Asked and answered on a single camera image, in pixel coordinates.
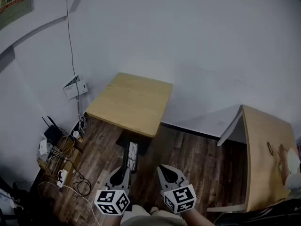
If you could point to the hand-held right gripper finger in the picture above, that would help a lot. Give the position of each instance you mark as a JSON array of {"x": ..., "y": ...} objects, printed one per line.
[
  {"x": 178, "y": 173},
  {"x": 161, "y": 175}
]

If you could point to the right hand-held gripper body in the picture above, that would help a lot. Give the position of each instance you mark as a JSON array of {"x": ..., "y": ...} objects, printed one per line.
[{"x": 181, "y": 198}]

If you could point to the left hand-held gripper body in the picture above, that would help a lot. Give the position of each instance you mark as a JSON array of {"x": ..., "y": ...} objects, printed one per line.
[{"x": 110, "y": 200}]

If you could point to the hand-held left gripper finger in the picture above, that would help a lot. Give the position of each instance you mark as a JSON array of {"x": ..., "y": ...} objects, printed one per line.
[
  {"x": 112, "y": 173},
  {"x": 127, "y": 178}
]

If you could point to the person's right forearm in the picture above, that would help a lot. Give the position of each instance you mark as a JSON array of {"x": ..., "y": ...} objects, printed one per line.
[{"x": 195, "y": 218}]

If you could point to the person's shoe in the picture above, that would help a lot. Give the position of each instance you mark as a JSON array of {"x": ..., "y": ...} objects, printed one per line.
[{"x": 154, "y": 210}]

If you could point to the small yellow bottle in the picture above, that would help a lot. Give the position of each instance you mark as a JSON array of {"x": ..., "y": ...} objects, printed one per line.
[{"x": 80, "y": 139}]

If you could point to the brown cardboard boxes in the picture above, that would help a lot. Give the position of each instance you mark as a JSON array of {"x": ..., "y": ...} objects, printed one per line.
[{"x": 67, "y": 156}]

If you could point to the white power strip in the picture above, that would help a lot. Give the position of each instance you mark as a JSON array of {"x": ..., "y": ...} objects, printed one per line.
[{"x": 62, "y": 178}]

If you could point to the white paper cup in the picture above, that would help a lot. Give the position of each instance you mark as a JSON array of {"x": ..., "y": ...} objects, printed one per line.
[{"x": 76, "y": 134}]

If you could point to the black router with antennas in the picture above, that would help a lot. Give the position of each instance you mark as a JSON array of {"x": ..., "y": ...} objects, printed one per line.
[{"x": 53, "y": 133}]

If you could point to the small wooden table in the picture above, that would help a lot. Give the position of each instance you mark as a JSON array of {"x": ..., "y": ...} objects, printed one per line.
[{"x": 131, "y": 102}]

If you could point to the small white device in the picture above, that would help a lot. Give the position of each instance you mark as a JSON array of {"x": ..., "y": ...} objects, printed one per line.
[{"x": 43, "y": 147}]

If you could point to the black chair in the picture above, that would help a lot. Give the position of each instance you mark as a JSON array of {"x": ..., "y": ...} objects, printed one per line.
[{"x": 263, "y": 214}]

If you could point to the light wooden desk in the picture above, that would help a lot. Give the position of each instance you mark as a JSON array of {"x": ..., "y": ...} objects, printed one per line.
[{"x": 263, "y": 149}]

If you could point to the dark equipment pile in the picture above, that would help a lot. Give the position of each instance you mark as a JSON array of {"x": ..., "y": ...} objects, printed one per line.
[{"x": 14, "y": 204}]

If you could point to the open white wall box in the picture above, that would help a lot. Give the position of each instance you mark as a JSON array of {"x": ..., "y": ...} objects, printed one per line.
[{"x": 76, "y": 87}]

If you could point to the grey electrical wall box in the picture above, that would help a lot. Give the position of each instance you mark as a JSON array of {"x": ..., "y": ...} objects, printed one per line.
[{"x": 14, "y": 6}]

